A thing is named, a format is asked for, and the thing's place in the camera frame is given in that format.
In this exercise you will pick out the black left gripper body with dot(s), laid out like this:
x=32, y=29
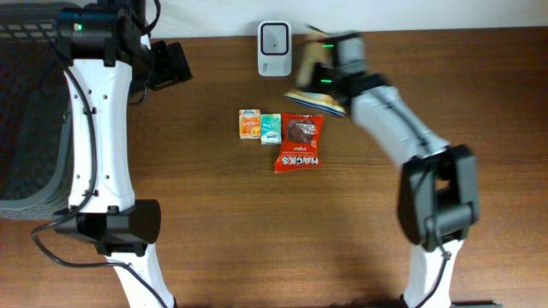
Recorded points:
x=160, y=68

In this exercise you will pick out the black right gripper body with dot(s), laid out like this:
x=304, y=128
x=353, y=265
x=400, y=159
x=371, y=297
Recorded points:
x=337, y=83

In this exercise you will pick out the green tissue pack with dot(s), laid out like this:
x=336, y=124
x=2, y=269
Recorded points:
x=270, y=129

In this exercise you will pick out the red Hacks candy bag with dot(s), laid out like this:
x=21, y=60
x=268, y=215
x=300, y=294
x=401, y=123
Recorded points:
x=300, y=144

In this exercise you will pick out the orange tissue pack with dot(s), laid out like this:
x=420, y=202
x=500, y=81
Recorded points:
x=249, y=124

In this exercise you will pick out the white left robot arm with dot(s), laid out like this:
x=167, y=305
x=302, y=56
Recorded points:
x=107, y=56

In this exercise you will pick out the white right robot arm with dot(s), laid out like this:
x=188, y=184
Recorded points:
x=438, y=195

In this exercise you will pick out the white barcode scanner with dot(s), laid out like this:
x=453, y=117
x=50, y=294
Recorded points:
x=274, y=48

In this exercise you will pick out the dark grey plastic basket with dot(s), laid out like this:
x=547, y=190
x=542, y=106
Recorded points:
x=36, y=127

